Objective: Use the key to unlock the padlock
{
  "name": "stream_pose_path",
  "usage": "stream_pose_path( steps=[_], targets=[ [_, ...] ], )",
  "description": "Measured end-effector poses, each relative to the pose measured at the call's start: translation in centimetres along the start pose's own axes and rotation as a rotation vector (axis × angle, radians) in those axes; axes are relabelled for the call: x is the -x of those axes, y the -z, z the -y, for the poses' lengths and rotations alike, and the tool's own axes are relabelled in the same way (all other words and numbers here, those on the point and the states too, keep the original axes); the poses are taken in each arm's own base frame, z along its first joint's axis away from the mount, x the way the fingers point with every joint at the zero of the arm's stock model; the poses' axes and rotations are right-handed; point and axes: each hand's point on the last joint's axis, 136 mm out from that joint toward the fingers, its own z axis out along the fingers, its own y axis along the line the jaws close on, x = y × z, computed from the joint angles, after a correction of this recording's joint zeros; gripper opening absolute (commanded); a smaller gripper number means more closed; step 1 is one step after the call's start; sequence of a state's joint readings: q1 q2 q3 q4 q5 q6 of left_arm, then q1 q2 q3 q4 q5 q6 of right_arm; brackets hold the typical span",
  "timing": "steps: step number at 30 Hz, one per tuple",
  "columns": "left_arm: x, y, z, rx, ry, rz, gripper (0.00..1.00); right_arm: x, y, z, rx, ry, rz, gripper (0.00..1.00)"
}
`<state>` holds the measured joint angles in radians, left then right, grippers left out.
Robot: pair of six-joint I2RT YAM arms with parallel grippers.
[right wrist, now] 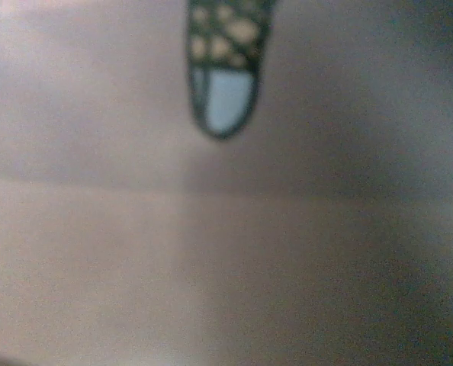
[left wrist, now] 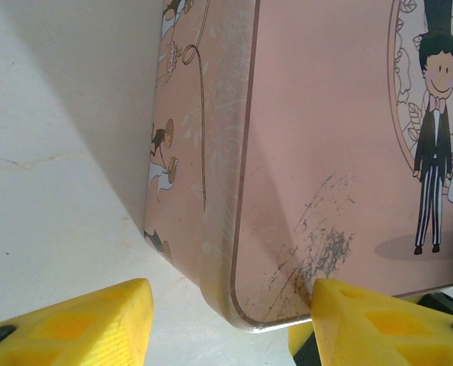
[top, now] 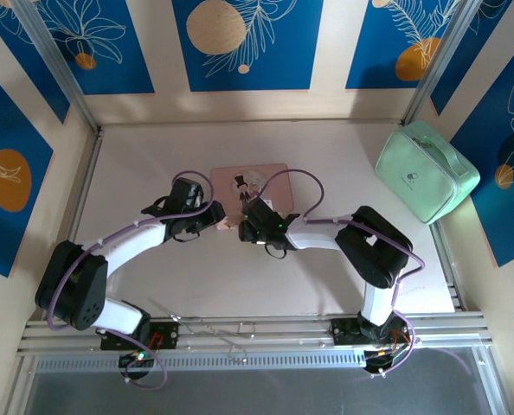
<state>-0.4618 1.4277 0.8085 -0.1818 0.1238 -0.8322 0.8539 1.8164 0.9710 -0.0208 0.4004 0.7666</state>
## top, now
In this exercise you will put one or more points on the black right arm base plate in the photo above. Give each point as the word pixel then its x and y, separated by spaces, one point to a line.
pixel 345 333

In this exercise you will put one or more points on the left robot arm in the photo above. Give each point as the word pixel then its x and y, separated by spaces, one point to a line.
pixel 73 289

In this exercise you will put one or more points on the aluminium frame post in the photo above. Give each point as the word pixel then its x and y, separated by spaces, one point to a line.
pixel 53 60
pixel 438 56

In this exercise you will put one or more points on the aluminium side rail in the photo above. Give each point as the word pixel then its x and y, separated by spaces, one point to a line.
pixel 447 276
pixel 84 186

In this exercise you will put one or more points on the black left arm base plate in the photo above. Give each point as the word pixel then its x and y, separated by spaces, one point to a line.
pixel 166 335

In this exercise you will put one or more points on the aluminium front rail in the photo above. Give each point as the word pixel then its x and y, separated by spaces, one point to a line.
pixel 283 341

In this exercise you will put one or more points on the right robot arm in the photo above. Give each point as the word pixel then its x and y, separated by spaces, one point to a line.
pixel 371 250

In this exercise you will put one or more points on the mint green zipper bag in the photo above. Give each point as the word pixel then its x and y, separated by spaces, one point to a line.
pixel 425 177

